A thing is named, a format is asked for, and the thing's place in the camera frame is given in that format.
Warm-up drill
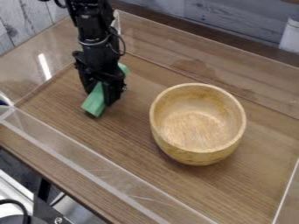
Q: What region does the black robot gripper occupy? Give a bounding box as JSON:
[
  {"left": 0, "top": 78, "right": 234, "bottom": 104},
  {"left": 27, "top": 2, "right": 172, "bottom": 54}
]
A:
[{"left": 74, "top": 38, "right": 127, "bottom": 106}]

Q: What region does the green rectangular block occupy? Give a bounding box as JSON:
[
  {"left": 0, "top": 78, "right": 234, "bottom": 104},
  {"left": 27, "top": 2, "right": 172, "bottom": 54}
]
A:
[{"left": 82, "top": 63, "right": 128, "bottom": 117}]

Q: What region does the brown wooden bowl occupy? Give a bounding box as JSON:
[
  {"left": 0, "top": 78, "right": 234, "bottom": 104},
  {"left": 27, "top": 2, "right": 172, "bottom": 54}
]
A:
[{"left": 150, "top": 83, "right": 247, "bottom": 166}]

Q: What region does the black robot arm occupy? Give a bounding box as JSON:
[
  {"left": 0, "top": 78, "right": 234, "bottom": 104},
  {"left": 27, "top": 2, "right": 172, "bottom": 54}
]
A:
[{"left": 39, "top": 0, "right": 127, "bottom": 106}]

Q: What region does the black table leg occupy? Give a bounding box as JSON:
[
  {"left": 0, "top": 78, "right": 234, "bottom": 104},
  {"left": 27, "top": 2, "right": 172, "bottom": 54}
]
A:
[{"left": 38, "top": 178, "right": 52, "bottom": 201}]

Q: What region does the white cylindrical container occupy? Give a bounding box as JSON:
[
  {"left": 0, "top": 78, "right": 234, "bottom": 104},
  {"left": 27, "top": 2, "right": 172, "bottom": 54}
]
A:
[{"left": 279, "top": 16, "right": 299, "bottom": 54}]

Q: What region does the clear acrylic corner bracket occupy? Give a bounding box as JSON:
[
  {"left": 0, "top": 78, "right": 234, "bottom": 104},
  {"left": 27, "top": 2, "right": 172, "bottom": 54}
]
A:
[{"left": 111, "top": 10, "right": 122, "bottom": 35}]

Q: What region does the clear acrylic front wall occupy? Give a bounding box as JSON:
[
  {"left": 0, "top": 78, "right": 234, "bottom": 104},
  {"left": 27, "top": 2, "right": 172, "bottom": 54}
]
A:
[{"left": 0, "top": 106, "right": 218, "bottom": 224}]

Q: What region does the black cable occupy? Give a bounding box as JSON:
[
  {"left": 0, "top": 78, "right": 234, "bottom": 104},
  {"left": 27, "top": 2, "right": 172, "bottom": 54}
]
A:
[{"left": 0, "top": 199, "right": 31, "bottom": 224}]

